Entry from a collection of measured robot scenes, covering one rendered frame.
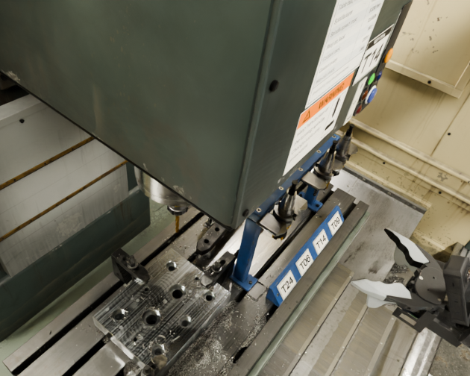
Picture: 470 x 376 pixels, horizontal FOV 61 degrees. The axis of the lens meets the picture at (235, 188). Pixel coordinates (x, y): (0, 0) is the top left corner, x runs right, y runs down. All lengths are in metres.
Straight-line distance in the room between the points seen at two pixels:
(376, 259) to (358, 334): 0.33
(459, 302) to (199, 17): 0.55
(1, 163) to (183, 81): 0.71
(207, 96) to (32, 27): 0.31
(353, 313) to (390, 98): 0.79
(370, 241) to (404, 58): 0.71
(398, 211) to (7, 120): 1.43
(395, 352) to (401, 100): 0.90
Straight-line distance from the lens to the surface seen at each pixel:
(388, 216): 1.77
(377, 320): 1.60
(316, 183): 1.16
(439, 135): 1.62
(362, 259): 1.69
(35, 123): 1.06
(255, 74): 0.37
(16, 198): 1.16
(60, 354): 1.21
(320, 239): 1.39
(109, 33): 0.50
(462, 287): 0.68
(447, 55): 1.50
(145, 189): 0.70
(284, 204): 1.02
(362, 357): 1.48
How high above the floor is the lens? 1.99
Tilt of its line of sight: 45 degrees down
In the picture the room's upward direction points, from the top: 10 degrees clockwise
